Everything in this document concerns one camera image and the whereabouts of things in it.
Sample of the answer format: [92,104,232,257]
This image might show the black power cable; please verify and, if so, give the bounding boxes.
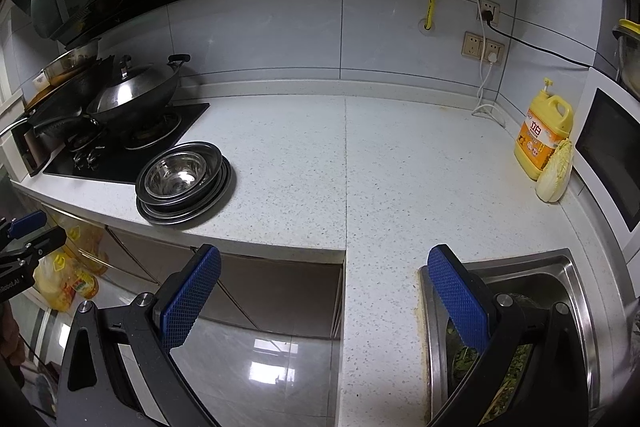
[482,11,594,70]

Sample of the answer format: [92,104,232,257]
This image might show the yellow detergent bottle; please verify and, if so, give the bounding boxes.
[514,78,574,182]

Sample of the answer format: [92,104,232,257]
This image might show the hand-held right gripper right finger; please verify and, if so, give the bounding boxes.
[425,243,592,427]

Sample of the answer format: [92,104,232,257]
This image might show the napa cabbage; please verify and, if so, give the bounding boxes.
[535,138,574,204]

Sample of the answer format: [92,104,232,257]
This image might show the yellow-rimmed glass pot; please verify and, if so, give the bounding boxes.
[612,19,640,98]

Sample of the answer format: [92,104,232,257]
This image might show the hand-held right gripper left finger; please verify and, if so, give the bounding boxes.
[55,243,222,427]

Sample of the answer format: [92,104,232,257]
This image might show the white microwave oven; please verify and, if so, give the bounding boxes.
[573,69,640,254]

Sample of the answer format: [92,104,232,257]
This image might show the steel sink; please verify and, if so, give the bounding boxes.
[419,248,602,427]

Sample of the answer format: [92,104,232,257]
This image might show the green vegetables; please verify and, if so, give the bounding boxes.
[444,294,535,427]

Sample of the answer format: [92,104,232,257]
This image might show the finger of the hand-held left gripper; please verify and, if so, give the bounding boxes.
[0,227,68,269]
[0,213,48,244]

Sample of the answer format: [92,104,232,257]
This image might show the black wok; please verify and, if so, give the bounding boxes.
[86,53,192,128]

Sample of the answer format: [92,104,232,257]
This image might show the person's left forearm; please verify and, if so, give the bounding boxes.
[0,302,26,389]

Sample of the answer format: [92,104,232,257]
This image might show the large steel bowl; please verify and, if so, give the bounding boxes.
[136,141,224,208]

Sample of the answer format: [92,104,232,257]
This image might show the double wall socket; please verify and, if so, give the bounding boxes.
[461,31,506,64]

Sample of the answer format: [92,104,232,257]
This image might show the steel frying pan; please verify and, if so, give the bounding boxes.
[39,38,102,86]

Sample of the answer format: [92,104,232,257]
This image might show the yellow plastic bag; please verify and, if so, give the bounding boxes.
[31,227,109,314]

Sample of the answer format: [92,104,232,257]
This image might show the white power cable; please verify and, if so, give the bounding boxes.
[472,53,507,126]

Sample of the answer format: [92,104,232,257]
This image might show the black glass gas stove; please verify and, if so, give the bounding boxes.
[42,103,211,186]

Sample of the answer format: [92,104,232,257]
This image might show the large labelled steel plate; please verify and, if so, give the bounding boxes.
[137,155,234,226]

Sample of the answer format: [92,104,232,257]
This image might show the steel wok lid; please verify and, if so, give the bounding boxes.
[92,56,177,114]

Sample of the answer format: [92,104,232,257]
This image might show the medium steel bowl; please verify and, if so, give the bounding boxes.
[144,150,209,198]

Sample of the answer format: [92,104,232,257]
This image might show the single wall socket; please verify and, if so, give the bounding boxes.
[477,0,501,26]

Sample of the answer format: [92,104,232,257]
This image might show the dark frying pan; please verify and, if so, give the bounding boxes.
[0,57,103,154]

